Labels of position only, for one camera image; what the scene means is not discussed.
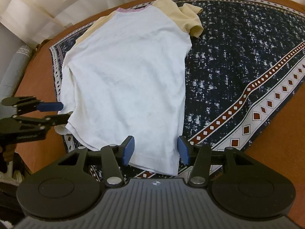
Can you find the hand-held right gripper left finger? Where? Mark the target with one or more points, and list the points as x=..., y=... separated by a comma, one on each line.
x=128, y=149

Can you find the person's left hand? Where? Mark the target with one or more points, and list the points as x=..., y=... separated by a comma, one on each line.
x=9, y=153

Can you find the grey-green bolster pillow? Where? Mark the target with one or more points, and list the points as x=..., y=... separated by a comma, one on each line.
x=14, y=71

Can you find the white t-shirt with beige sleeves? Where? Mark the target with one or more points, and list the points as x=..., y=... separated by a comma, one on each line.
x=126, y=76

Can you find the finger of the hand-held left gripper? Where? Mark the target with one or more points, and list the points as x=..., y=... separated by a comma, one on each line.
x=57, y=119
x=51, y=106

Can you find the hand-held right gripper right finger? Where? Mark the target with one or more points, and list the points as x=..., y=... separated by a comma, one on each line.
x=183, y=151

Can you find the dark patterned mat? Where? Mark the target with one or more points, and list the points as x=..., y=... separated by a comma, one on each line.
x=226, y=64

